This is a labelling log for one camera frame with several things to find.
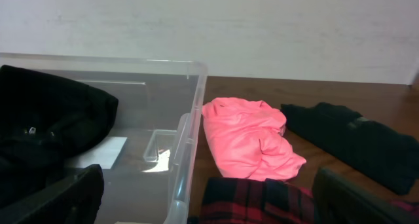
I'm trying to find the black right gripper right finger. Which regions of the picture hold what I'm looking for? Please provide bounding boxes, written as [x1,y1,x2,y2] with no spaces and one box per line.
[312,168,418,224]

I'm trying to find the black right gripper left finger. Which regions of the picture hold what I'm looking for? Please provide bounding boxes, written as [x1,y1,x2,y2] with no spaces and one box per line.
[1,164,104,224]

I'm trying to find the dark pants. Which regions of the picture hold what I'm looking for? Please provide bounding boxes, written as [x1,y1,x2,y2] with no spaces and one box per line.
[1,65,118,207]

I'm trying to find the white label in bin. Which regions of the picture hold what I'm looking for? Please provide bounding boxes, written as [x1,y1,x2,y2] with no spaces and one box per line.
[65,137,127,169]

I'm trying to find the black folded garment on table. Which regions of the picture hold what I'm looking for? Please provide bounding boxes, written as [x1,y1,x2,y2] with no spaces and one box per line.
[281,102,418,195]

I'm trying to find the clear plastic storage bin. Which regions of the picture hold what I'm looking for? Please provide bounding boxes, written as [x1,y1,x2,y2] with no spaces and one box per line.
[1,53,207,224]

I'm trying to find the pink crumpled garment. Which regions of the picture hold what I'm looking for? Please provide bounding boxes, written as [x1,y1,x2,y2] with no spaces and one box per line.
[202,98,306,181]

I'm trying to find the red black plaid shirt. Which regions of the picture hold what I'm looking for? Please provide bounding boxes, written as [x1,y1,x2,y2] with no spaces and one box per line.
[186,176,419,224]

